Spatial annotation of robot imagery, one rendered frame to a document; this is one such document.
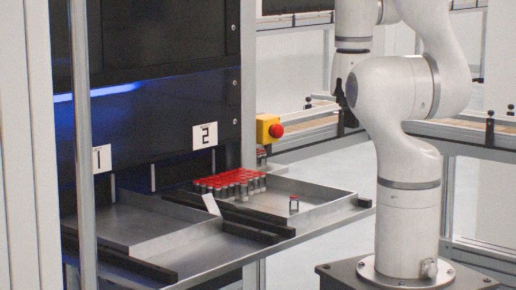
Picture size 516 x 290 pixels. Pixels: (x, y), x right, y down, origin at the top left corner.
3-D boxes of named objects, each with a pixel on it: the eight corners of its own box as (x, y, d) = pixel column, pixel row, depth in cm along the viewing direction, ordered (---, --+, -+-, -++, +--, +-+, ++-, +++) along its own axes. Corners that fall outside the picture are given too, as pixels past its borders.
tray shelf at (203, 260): (8, 241, 187) (7, 233, 187) (231, 178, 239) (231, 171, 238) (159, 299, 157) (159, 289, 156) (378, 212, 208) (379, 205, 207)
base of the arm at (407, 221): (476, 279, 166) (481, 186, 162) (399, 300, 156) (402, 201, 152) (410, 251, 182) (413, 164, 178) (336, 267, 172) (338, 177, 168)
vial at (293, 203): (287, 215, 198) (287, 197, 198) (293, 213, 200) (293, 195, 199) (294, 217, 197) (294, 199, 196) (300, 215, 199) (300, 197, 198)
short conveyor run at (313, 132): (231, 183, 241) (231, 126, 238) (192, 173, 251) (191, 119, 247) (372, 141, 291) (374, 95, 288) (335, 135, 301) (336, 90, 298)
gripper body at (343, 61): (352, 42, 198) (351, 91, 200) (325, 46, 190) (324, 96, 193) (380, 44, 193) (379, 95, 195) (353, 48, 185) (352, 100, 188)
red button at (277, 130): (265, 138, 235) (265, 123, 234) (274, 136, 238) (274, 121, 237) (276, 140, 232) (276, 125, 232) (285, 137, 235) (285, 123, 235)
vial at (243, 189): (236, 200, 210) (236, 182, 209) (243, 198, 212) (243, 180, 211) (243, 202, 209) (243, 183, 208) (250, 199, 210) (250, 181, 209)
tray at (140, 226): (27, 227, 191) (26, 212, 190) (120, 202, 210) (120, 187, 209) (129, 263, 169) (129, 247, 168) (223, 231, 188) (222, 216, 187)
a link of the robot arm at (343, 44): (350, 33, 197) (349, 46, 198) (326, 35, 191) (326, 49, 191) (381, 35, 192) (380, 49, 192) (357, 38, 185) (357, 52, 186)
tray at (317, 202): (177, 203, 208) (177, 189, 208) (250, 182, 228) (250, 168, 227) (287, 233, 187) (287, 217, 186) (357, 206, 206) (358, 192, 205)
